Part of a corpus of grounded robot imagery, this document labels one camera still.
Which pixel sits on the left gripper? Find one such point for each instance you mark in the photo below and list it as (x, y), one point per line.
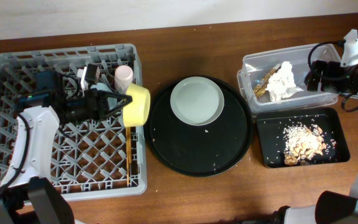
(97, 104)

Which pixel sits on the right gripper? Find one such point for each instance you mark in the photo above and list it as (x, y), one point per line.
(312, 76)

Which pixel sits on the blue cup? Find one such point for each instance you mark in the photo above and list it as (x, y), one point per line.
(105, 90)

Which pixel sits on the yellow bowl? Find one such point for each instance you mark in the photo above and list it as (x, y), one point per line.
(136, 113)

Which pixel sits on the pink cup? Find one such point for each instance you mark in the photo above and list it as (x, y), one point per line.
(123, 77)

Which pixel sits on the white tissue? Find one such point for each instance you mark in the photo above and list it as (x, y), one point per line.
(281, 85)

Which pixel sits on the food scraps and rice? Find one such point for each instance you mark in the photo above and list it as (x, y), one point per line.
(303, 143)

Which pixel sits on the gold foil wrapper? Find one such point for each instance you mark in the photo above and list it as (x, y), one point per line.
(260, 88)

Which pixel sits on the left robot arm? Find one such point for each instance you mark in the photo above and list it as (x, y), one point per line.
(26, 192)

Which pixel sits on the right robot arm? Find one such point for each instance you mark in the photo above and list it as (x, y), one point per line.
(331, 207)

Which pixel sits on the grey plastic dishwasher rack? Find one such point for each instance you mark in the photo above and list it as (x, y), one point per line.
(89, 158)

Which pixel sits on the clear plastic bin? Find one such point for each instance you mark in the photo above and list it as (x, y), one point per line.
(256, 66)

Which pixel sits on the grey round plate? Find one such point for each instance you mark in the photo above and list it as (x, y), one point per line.
(197, 101)

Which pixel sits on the black rectangular tray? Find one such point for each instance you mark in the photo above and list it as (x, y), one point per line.
(273, 131)

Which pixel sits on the round black tray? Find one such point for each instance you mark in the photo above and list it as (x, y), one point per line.
(199, 151)

